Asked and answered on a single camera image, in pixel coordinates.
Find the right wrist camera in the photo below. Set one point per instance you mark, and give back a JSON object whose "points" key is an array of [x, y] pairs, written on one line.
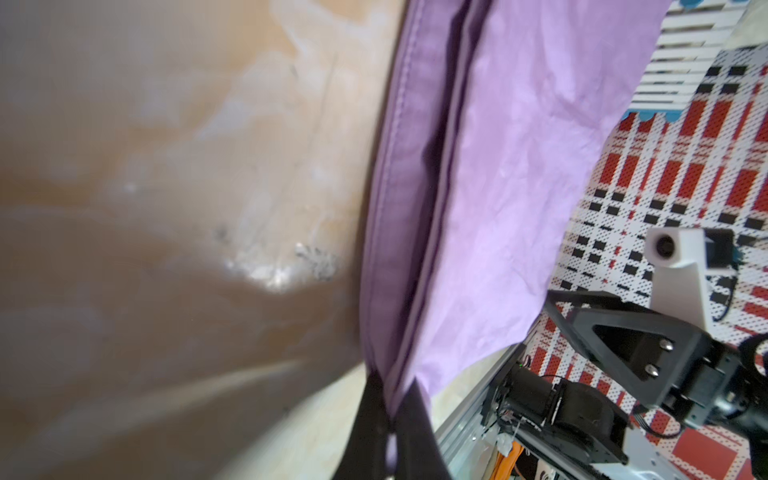
{"points": [[683, 259]]}

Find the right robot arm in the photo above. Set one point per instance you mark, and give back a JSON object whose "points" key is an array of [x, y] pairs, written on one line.
{"points": [[576, 428]]}

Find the purple long pants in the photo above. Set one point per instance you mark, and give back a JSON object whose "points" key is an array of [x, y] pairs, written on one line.
{"points": [[497, 115]]}

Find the blue white slatted crate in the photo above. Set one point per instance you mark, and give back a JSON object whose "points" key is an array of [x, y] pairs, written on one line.
{"points": [[693, 33]]}

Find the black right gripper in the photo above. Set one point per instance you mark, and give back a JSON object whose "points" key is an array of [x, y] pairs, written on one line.
{"points": [[649, 354]]}

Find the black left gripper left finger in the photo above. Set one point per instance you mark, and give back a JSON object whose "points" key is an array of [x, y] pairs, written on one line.
{"points": [[365, 455]]}

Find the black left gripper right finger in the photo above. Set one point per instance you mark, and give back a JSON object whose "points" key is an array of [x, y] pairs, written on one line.
{"points": [[418, 453]]}

